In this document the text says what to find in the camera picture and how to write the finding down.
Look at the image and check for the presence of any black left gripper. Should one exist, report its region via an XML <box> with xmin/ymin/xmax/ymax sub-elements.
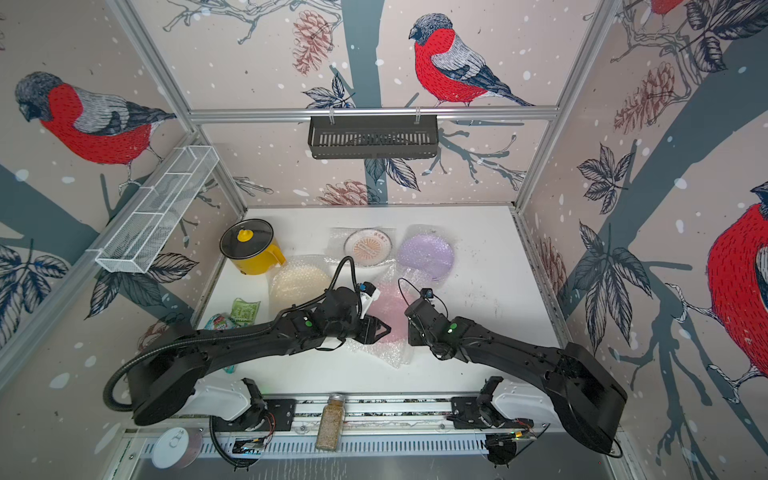
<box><xmin>326</xmin><ymin>313</ymin><xmax>395</xmax><ymax>345</ymax></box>

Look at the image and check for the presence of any pink dinner plate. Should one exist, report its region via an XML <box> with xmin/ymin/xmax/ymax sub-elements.
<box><xmin>368</xmin><ymin>283</ymin><xmax>408</xmax><ymax>345</ymax></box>

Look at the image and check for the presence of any clear bubble wrap sheet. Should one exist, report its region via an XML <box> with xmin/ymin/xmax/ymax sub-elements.
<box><xmin>352</xmin><ymin>264</ymin><xmax>434</xmax><ymax>369</ymax></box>

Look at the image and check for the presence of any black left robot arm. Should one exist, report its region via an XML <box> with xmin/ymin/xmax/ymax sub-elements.
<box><xmin>102</xmin><ymin>282</ymin><xmax>391</xmax><ymax>426</ymax></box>

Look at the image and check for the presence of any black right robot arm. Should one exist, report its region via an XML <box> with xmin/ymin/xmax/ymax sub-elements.
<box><xmin>405</xmin><ymin>299</ymin><xmax>627</xmax><ymax>455</ymax></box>

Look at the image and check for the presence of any purple plate in bubble wrap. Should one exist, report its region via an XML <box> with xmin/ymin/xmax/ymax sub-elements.
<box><xmin>396</xmin><ymin>224</ymin><xmax>456</xmax><ymax>283</ymax></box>

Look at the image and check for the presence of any patterned plate in bubble wrap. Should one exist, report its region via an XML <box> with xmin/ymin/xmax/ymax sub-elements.
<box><xmin>326</xmin><ymin>227</ymin><xmax>396</xmax><ymax>267</ymax></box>

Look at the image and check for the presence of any cream plate in bubble wrap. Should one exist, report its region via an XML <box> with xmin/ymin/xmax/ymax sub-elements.
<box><xmin>267</xmin><ymin>255</ymin><xmax>331</xmax><ymax>315</ymax></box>

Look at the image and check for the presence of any spice jar with granules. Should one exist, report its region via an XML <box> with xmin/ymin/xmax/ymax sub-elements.
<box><xmin>315</xmin><ymin>394</ymin><xmax>345</xmax><ymax>452</ymax></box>

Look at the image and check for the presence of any small green sachet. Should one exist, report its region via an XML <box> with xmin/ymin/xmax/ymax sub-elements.
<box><xmin>229</xmin><ymin>298</ymin><xmax>261</xmax><ymax>327</ymax></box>

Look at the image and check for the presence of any yellow pot with black lid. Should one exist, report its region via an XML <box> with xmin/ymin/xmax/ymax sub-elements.
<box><xmin>219</xmin><ymin>219</ymin><xmax>286</xmax><ymax>275</ymax></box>

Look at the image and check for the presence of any green snack packet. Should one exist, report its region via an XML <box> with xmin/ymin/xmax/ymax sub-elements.
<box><xmin>203</xmin><ymin>313</ymin><xmax>238</xmax><ymax>331</ymax></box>

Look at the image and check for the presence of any white tape roll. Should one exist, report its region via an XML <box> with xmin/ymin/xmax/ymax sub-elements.
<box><xmin>151</xmin><ymin>427</ymin><xmax>203</xmax><ymax>469</ymax></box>

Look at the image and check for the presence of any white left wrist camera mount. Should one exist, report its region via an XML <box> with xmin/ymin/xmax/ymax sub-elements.
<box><xmin>358</xmin><ymin>282</ymin><xmax>380</xmax><ymax>319</ymax></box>

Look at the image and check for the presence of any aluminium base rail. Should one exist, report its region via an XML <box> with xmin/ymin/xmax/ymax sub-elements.
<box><xmin>197</xmin><ymin>392</ymin><xmax>625</xmax><ymax>460</ymax></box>

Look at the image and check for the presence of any black hanging wire basket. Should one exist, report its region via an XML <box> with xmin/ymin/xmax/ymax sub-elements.
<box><xmin>308</xmin><ymin>114</ymin><xmax>439</xmax><ymax>160</ymax></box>

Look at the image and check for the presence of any white wire mesh shelf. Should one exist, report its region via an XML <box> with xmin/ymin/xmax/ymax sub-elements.
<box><xmin>95</xmin><ymin>145</ymin><xmax>219</xmax><ymax>273</ymax></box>

